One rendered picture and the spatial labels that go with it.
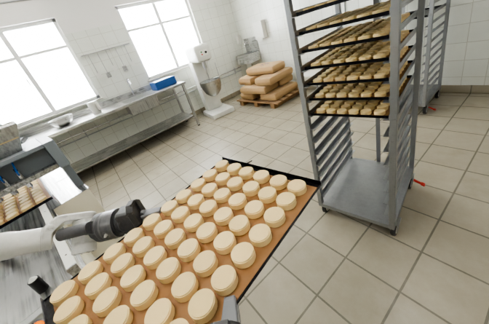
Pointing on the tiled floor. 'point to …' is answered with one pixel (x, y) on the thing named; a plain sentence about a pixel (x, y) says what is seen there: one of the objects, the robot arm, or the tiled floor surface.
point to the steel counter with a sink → (141, 98)
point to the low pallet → (271, 100)
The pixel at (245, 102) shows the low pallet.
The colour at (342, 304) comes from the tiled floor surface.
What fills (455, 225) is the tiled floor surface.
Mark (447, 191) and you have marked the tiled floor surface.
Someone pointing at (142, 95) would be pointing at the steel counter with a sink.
